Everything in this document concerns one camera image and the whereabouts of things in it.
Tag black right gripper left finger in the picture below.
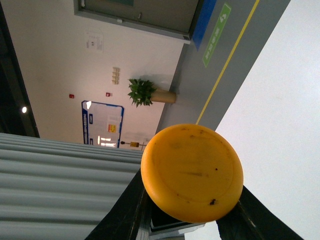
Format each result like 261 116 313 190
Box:
86 170 150 240

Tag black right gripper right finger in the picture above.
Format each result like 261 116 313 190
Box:
216 186 302 240

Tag yellow push button switch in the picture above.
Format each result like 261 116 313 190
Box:
140 123 244 224

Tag yellow sign on stand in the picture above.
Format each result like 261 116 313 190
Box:
120 141 147 150

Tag grey curtain left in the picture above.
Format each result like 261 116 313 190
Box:
0 133 142 240

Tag blue framed notice board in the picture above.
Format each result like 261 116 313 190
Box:
81 100 125 148

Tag potted plant gold pot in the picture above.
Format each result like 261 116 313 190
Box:
127 78 177 108

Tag grey door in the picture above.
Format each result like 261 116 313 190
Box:
73 0 204 41

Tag green floor sign sticker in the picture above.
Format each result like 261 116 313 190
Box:
202 2 232 68

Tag blue floor mat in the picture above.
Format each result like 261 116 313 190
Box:
192 0 217 51

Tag row of wall switches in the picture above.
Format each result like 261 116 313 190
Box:
111 67 120 85

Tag white paper wall notice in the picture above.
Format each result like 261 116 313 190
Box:
84 31 104 53

